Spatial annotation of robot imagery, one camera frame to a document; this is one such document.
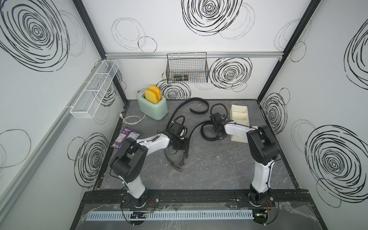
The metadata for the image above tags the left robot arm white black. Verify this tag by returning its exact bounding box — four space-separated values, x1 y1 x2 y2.
110 122 188 199

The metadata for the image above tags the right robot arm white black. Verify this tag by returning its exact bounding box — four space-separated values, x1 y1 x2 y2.
210 113 280 207

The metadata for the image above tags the cream divided storage organizer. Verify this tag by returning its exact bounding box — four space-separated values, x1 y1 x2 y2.
230 104 250 143

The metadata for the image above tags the mint green toaster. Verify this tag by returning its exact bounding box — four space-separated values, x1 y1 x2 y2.
137 90 168 120

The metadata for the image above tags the long black leather belt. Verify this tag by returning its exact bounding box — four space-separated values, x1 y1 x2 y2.
164 97 209 172

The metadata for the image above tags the front yellow toast slice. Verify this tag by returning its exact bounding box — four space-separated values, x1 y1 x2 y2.
145 89 159 104

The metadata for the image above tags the yellow toast slice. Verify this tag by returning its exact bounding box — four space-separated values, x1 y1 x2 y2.
149 85 162 101
145 89 159 104

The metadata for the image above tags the rear yellow toast slice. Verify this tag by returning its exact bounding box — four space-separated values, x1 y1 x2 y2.
149 85 162 101

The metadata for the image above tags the purple snack packet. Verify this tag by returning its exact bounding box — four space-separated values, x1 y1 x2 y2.
111 126 140 149

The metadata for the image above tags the dark item in basket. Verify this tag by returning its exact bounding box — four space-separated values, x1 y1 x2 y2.
172 74 189 82

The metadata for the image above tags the white toaster power cord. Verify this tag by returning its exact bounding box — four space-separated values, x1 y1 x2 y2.
119 113 147 126

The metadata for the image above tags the black wire wall basket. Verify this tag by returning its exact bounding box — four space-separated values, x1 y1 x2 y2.
166 52 209 83

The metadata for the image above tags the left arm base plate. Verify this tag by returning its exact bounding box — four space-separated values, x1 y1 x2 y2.
121 192 160 209

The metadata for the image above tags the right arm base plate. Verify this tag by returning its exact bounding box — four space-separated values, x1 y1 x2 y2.
235 190 278 209

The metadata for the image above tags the white mesh wall shelf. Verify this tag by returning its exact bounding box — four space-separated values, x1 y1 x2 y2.
70 59 119 119

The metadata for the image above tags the slotted grey cable duct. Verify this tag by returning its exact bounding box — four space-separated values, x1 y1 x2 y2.
86 210 254 221

